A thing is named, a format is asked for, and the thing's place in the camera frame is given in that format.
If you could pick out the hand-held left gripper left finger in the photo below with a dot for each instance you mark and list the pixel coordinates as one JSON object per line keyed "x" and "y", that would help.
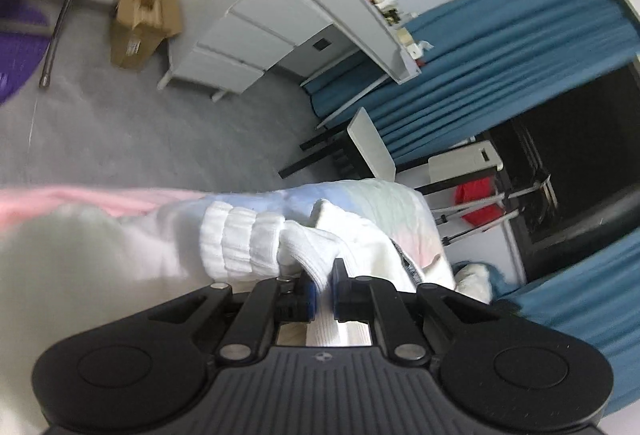
{"x": 306, "y": 301}

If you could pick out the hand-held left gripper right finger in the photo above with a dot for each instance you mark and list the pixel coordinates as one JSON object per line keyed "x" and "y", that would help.
{"x": 341, "y": 300}

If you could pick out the white knit sweater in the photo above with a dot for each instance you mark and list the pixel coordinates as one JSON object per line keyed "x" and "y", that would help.
{"x": 240, "y": 240}

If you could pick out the pastel quilted blanket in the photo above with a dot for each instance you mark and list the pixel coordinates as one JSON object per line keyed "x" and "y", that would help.
{"x": 372, "y": 205}

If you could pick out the white fluffy cushion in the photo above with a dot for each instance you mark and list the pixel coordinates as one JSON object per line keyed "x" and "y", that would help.
{"x": 474, "y": 282}

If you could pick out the black chair with white back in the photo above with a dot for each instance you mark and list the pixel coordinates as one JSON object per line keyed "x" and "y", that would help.
{"x": 465, "y": 162}
{"x": 370, "y": 145}

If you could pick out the red bag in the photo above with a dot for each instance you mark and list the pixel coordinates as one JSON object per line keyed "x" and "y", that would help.
{"x": 477, "y": 202}

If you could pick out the metal folding stand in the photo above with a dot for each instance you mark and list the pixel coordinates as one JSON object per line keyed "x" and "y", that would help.
{"x": 500, "y": 201}

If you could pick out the blue window curtain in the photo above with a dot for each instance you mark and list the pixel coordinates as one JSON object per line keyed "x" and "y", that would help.
{"x": 585, "y": 305}
{"x": 480, "y": 50}

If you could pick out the white desk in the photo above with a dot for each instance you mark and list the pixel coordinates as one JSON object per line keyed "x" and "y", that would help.
{"x": 367, "y": 17}

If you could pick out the white drawer cabinet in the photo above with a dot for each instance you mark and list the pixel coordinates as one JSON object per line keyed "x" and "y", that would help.
{"x": 240, "y": 22}

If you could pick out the dark window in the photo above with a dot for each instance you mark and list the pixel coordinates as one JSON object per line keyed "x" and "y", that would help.
{"x": 585, "y": 150}

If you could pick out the brown cardboard box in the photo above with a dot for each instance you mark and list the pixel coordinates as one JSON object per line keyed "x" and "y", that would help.
{"x": 135, "y": 32}

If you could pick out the purple mat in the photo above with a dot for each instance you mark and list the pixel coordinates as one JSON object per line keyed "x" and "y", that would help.
{"x": 17, "y": 50}

